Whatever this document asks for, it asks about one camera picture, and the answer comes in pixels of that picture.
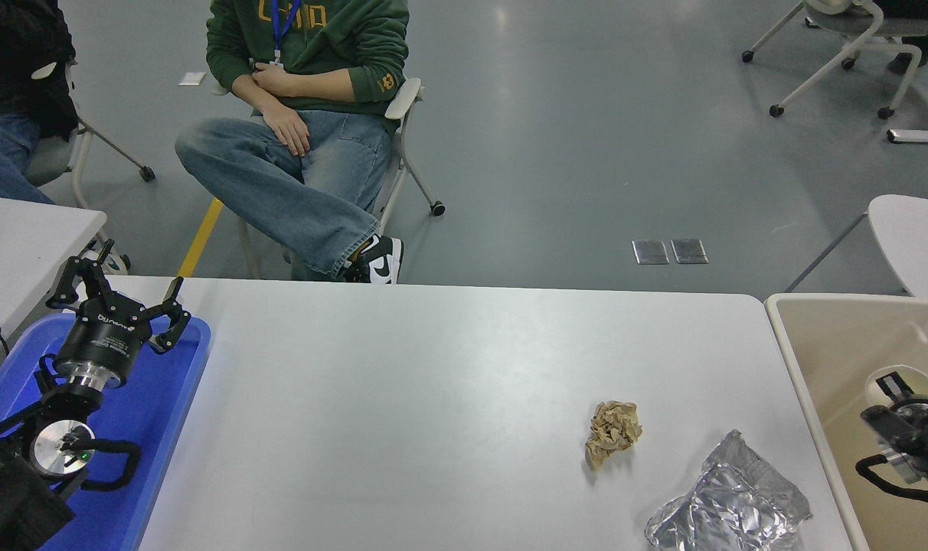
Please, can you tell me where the large pale bin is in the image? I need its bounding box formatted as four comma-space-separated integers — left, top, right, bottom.
764, 293, 928, 551

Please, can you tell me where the white paper cup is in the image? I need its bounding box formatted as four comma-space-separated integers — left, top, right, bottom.
864, 366, 928, 410

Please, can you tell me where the white wheeled chair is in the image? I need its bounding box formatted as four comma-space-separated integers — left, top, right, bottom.
24, 60, 157, 211
211, 77, 446, 280
742, 0, 928, 120

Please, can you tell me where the tan paper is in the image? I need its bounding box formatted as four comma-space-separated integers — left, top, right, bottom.
584, 400, 643, 471

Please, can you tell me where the white rounded table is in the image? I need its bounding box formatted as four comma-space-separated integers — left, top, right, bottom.
786, 194, 928, 315

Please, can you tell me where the white side table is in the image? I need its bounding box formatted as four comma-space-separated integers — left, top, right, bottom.
0, 194, 107, 360

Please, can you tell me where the person's right hand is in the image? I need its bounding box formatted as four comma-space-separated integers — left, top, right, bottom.
263, 107, 312, 158

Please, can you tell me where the silver foil tray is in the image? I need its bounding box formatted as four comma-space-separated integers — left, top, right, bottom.
645, 430, 813, 551

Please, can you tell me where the person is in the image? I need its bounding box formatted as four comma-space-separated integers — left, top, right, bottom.
175, 0, 411, 285
874, 0, 928, 131
0, 0, 78, 206

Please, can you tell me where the blue plastic tray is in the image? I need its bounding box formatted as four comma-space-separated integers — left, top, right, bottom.
0, 312, 212, 551

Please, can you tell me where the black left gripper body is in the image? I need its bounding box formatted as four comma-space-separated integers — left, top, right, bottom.
54, 295, 153, 380

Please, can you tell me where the person's left hand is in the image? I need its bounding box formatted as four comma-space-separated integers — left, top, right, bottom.
251, 65, 289, 96

